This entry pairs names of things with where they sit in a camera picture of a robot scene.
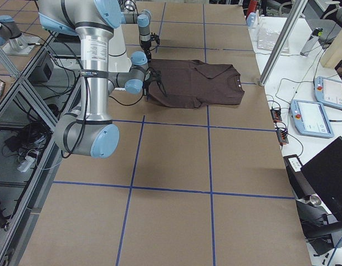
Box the brown t-shirt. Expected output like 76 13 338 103
149 59 244 109

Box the aluminium side frame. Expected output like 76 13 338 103
0 33 80 265

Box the teach pendant tablet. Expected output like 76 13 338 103
314 76 342 110
290 100 334 139

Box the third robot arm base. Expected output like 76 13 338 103
0 15 40 56

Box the clear plastic bag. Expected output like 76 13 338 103
257 28 280 51

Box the red cylinder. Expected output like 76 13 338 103
247 0 258 15

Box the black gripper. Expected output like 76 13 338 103
143 79 151 101
141 40 152 62

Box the near teach pendant tablet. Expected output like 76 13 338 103
290 100 334 139

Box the aluminium frame post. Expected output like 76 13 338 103
258 0 308 86

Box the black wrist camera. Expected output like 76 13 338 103
150 33 160 47
149 71 162 83

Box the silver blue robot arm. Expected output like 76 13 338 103
121 1 152 62
38 1 151 158

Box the black stand with metal cup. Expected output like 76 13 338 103
283 155 342 255

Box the black monitor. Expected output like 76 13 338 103
301 136 342 221

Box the far teach pendant tablet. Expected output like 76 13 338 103
314 76 342 110

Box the orange black connector box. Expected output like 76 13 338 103
270 108 283 122

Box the white power strip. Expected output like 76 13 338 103
17 155 35 173

